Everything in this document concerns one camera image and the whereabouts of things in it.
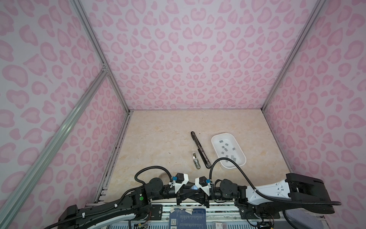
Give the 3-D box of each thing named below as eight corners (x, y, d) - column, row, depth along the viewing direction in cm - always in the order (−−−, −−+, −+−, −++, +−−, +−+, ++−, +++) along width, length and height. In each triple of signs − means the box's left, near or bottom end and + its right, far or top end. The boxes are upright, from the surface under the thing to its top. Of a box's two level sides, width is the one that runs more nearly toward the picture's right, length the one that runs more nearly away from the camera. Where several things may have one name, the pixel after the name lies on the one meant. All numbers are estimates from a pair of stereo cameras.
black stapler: (206, 169, 89) (206, 167, 88) (189, 134, 107) (189, 132, 105) (211, 167, 90) (212, 165, 89) (193, 132, 108) (193, 131, 106)
